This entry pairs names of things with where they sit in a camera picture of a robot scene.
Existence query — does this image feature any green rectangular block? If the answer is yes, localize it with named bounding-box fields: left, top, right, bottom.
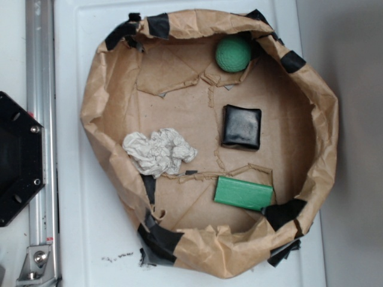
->
left=214, top=176, right=273, bottom=211

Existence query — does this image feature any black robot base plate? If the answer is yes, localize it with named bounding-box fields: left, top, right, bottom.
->
left=1, top=91, right=45, bottom=227

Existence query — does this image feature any black square block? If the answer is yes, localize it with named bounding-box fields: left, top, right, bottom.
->
left=221, top=105, right=262, bottom=151

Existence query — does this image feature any aluminium extrusion rail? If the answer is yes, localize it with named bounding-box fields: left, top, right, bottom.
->
left=25, top=1, right=59, bottom=246

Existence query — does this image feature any metal corner bracket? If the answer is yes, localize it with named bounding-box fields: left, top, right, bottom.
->
left=16, top=245, right=61, bottom=286

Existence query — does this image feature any crumpled white paper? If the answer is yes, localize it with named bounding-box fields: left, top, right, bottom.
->
left=122, top=128, right=197, bottom=179

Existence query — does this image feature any brown paper bag tray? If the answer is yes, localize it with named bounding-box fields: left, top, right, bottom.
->
left=81, top=9, right=339, bottom=278

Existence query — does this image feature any green foam ball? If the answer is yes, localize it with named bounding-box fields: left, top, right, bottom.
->
left=215, top=36, right=251, bottom=73

